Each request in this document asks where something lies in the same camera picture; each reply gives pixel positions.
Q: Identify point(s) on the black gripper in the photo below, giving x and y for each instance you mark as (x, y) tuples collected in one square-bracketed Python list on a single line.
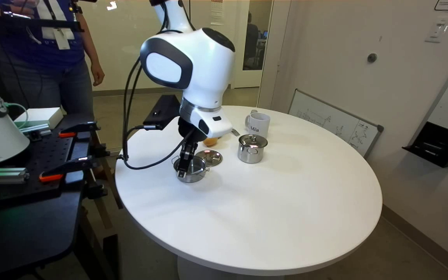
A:
[(188, 133)]

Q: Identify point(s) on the short silver pot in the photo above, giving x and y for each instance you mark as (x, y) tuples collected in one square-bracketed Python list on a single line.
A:
[(199, 171)]

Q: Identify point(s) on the bare person forearm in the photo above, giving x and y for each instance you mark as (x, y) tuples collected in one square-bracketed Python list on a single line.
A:
[(87, 43)]

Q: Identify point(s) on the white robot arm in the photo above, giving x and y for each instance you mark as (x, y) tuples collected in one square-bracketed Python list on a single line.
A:
[(202, 66)]

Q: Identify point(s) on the flat silver pot lid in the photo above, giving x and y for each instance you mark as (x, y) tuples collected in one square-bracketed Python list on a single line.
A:
[(213, 157)]

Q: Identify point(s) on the tall silver pot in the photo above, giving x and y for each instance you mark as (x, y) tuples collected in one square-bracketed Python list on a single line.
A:
[(251, 149)]

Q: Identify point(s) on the bare person hand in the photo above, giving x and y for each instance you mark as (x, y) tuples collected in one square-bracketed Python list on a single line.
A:
[(98, 73)]

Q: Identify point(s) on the yellow round bread roll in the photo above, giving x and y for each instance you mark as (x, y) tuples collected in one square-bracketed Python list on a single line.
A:
[(210, 140)]

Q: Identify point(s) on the white door glass pane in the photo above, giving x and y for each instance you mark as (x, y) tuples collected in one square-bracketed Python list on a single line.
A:
[(255, 40)]

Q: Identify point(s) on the leaning whiteboard with drawings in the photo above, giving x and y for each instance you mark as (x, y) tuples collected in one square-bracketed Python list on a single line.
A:
[(335, 121)]

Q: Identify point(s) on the flat white box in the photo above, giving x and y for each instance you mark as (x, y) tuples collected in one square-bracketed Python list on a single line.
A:
[(39, 118)]

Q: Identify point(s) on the black robot mounting stand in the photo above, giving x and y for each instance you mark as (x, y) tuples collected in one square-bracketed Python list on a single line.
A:
[(22, 222)]

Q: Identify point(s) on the person in blue shirt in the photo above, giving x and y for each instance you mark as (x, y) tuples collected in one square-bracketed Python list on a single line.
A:
[(38, 51)]

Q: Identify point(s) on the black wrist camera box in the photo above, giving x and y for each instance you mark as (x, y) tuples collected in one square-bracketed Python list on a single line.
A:
[(160, 112)]

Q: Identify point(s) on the aluminium rail on stand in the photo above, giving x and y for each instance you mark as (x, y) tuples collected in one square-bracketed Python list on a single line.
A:
[(0, 174)]

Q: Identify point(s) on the dark round wall stopper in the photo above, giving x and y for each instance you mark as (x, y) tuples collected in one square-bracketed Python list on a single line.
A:
[(372, 57)]

